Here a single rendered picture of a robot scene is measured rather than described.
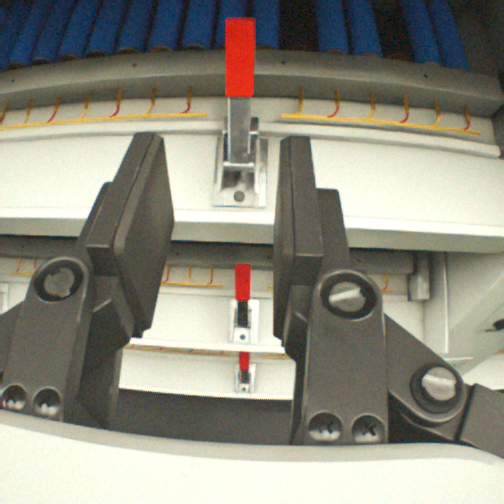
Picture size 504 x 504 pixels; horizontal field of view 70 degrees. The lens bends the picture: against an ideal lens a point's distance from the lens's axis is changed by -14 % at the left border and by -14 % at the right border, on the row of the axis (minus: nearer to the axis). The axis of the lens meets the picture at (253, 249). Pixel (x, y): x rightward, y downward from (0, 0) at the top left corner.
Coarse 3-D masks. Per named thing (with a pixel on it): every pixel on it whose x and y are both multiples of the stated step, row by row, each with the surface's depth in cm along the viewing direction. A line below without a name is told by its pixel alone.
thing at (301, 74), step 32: (64, 64) 21; (96, 64) 21; (128, 64) 21; (160, 64) 21; (192, 64) 21; (224, 64) 21; (256, 64) 21; (288, 64) 21; (320, 64) 21; (352, 64) 21; (384, 64) 21; (416, 64) 21; (0, 96) 21; (32, 96) 22; (64, 96) 22; (96, 96) 22; (128, 96) 23; (320, 96) 22; (352, 96) 22; (384, 96) 22; (416, 96) 21; (448, 96) 21; (480, 96) 20; (0, 128) 22; (448, 128) 22
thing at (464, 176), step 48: (480, 48) 24; (192, 96) 23; (288, 96) 23; (0, 144) 22; (48, 144) 22; (96, 144) 22; (192, 144) 22; (336, 144) 22; (384, 144) 22; (0, 192) 22; (48, 192) 22; (96, 192) 22; (192, 192) 22; (384, 192) 22; (432, 192) 22; (480, 192) 22; (192, 240) 26; (240, 240) 25; (384, 240) 24; (432, 240) 23; (480, 240) 22
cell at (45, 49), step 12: (60, 0) 23; (72, 0) 23; (60, 12) 23; (72, 12) 23; (48, 24) 22; (60, 24) 23; (48, 36) 22; (60, 36) 23; (36, 48) 22; (48, 48) 22; (48, 60) 22
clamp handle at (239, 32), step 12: (228, 24) 15; (240, 24) 15; (252, 24) 15; (228, 36) 15; (240, 36) 15; (252, 36) 15; (228, 48) 16; (240, 48) 16; (252, 48) 16; (228, 60) 16; (240, 60) 16; (252, 60) 16; (228, 72) 16; (240, 72) 16; (252, 72) 16; (228, 84) 17; (240, 84) 17; (252, 84) 17; (228, 96) 17; (240, 96) 17; (252, 96) 17; (228, 108) 18; (240, 108) 18; (228, 120) 18; (240, 120) 18; (240, 132) 19; (240, 144) 19; (240, 156) 19
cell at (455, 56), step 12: (432, 12) 23; (444, 12) 22; (432, 24) 23; (444, 24) 22; (444, 36) 22; (456, 36) 22; (444, 48) 22; (456, 48) 22; (444, 60) 22; (456, 60) 21
